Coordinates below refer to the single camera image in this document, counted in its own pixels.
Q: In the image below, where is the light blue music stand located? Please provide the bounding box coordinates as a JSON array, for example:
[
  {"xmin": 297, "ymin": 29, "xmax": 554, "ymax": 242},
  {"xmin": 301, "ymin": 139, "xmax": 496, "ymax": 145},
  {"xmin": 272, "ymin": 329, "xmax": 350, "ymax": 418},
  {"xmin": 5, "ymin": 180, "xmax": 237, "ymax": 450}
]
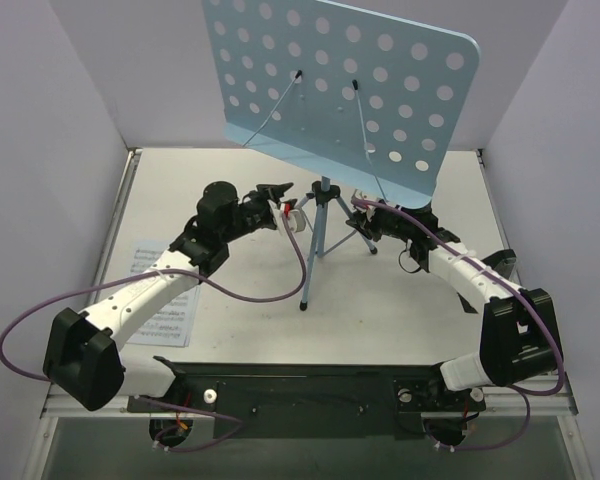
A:
[{"xmin": 199, "ymin": 0, "xmax": 483, "ymax": 312}]

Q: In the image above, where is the black metronome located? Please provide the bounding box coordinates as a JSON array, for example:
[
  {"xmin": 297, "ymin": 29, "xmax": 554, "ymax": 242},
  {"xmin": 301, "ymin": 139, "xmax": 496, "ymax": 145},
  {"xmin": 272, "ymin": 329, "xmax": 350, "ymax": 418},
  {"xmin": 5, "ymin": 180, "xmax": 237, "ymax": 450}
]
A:
[{"xmin": 457, "ymin": 249, "xmax": 520, "ymax": 315}]

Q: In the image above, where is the sheet music page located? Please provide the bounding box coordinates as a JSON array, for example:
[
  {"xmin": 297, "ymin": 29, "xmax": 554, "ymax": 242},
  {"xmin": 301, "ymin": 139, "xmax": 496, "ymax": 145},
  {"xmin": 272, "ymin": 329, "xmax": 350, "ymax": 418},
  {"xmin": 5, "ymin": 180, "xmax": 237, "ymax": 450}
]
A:
[{"xmin": 128, "ymin": 239, "xmax": 202, "ymax": 349}]

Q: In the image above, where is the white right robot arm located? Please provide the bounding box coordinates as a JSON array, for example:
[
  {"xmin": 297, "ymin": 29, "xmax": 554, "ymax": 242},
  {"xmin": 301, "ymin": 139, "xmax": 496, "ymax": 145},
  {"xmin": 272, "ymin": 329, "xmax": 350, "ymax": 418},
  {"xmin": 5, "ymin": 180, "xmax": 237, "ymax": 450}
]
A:
[{"xmin": 348, "ymin": 198, "xmax": 565, "ymax": 409}]

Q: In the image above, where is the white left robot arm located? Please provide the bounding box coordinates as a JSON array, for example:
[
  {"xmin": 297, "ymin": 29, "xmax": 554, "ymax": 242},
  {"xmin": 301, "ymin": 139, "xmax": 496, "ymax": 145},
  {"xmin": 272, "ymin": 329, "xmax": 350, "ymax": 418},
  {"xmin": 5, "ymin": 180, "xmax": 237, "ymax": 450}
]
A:
[{"xmin": 43, "ymin": 181, "xmax": 301, "ymax": 412}]

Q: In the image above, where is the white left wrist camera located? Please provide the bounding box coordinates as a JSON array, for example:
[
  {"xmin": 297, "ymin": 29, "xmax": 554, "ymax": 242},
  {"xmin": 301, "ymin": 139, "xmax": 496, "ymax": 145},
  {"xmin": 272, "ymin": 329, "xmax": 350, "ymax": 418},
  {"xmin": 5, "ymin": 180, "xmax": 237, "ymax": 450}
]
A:
[{"xmin": 272, "ymin": 199, "xmax": 307, "ymax": 234}]

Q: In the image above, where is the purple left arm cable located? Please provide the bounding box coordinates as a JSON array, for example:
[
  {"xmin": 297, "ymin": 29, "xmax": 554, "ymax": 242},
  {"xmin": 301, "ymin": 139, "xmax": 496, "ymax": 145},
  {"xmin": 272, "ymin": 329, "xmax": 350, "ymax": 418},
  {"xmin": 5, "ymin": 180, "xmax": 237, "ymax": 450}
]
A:
[{"xmin": 0, "ymin": 209, "xmax": 311, "ymax": 456}]

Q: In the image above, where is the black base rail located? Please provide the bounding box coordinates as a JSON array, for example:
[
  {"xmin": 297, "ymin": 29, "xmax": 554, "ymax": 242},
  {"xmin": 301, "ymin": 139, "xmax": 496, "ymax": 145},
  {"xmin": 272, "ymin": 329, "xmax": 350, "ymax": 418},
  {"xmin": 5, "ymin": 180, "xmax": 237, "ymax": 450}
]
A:
[{"xmin": 128, "ymin": 362, "xmax": 486, "ymax": 440}]

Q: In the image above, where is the aluminium frame rail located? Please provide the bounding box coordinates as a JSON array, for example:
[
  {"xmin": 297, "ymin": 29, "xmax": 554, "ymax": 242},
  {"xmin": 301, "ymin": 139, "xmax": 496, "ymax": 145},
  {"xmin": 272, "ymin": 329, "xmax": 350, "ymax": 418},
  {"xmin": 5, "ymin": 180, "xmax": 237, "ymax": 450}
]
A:
[{"xmin": 41, "ymin": 386, "xmax": 578, "ymax": 418}]

